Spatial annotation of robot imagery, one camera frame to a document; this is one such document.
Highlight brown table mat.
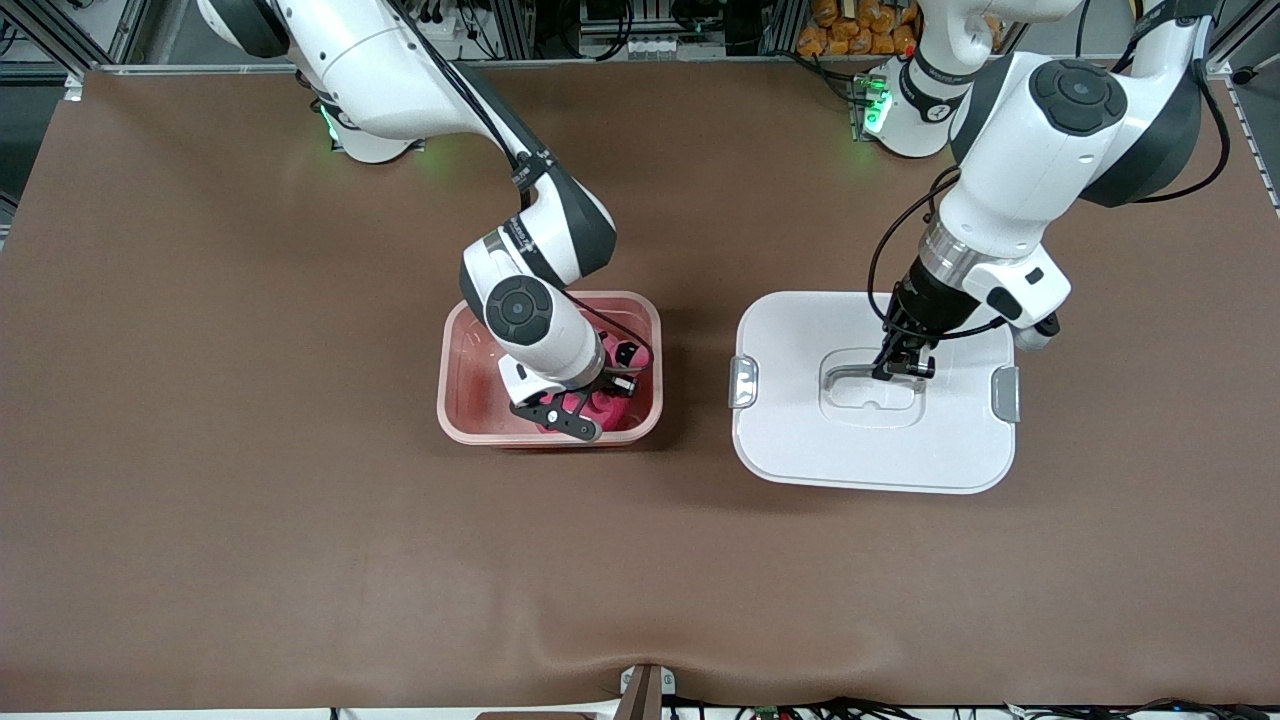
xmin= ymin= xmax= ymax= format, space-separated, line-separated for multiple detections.
xmin=0 ymin=55 xmax=1280 ymax=713

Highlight white power strip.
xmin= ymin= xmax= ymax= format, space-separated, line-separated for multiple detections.
xmin=410 ymin=10 xmax=471 ymax=49

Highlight aluminium corner post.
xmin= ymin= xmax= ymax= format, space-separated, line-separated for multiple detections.
xmin=1195 ymin=0 xmax=1280 ymax=83

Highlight aluminium camera mount beam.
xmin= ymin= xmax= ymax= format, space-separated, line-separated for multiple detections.
xmin=618 ymin=662 xmax=678 ymax=720

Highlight pink plush toy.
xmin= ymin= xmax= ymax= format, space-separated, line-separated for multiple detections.
xmin=535 ymin=335 xmax=656 ymax=437

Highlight pink translucent plastic box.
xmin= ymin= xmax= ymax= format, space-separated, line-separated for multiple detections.
xmin=437 ymin=290 xmax=664 ymax=448

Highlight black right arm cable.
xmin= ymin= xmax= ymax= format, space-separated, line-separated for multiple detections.
xmin=385 ymin=0 xmax=658 ymax=379

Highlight orange snack bags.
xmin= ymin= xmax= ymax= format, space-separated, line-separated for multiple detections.
xmin=795 ymin=0 xmax=921 ymax=56

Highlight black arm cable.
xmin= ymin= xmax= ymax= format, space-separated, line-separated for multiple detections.
xmin=866 ymin=0 xmax=1233 ymax=343
xmin=385 ymin=0 xmax=658 ymax=379

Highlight white box lid grey latches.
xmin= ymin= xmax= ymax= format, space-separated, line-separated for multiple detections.
xmin=728 ymin=290 xmax=1023 ymax=496

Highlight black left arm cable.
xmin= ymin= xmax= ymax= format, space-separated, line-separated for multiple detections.
xmin=866 ymin=0 xmax=1233 ymax=343

